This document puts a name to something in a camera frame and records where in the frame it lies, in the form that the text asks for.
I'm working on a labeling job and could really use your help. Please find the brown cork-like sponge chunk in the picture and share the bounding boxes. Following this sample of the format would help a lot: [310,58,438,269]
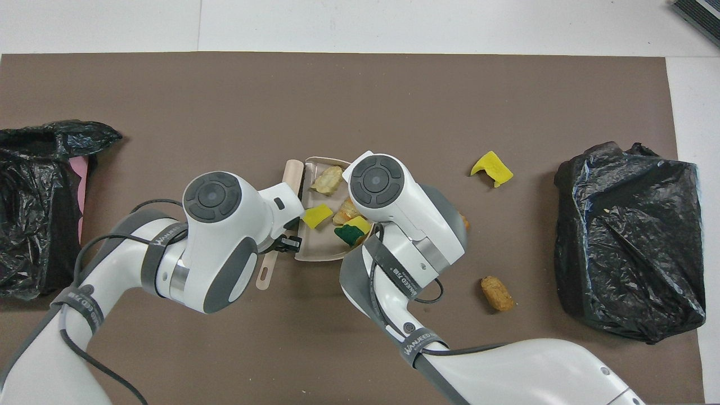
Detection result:
[480,275,515,312]

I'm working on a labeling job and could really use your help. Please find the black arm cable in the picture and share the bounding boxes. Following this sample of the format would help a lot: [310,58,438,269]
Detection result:
[59,199,186,405]
[368,221,507,354]

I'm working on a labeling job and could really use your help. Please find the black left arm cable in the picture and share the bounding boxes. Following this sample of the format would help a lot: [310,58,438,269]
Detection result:
[59,199,186,405]

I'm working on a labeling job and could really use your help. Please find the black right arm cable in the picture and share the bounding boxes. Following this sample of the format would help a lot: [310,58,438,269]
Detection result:
[368,221,507,354]

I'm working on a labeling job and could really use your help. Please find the pink plastic bin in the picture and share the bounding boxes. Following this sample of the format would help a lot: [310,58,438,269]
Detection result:
[69,156,91,244]

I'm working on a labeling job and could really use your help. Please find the dark ribbed panel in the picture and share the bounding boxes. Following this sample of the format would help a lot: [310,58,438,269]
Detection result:
[671,0,720,49]

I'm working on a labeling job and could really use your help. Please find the black plastic trash bag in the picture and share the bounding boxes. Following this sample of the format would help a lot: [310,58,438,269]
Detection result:
[0,119,123,300]
[553,141,707,345]

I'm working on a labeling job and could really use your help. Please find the brown table mat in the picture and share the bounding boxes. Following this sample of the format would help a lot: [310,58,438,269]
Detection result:
[0,52,705,405]

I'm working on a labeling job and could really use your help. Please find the green and yellow sponge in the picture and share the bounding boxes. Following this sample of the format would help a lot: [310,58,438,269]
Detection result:
[334,216,372,248]

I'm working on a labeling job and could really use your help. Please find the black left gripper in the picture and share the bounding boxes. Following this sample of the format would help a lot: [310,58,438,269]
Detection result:
[278,217,303,253]

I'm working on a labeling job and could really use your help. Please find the beige plastic dustpan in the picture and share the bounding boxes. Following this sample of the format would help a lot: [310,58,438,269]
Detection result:
[294,156,376,263]

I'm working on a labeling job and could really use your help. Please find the yellow sponge wedge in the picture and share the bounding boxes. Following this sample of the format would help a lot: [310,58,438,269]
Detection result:
[302,203,334,230]

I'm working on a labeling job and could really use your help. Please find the notched yellow sponge piece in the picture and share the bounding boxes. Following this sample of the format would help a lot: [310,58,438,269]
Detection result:
[470,150,514,188]

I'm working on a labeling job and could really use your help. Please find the beige brush black bristles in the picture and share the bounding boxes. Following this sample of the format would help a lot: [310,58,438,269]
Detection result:
[255,159,305,291]

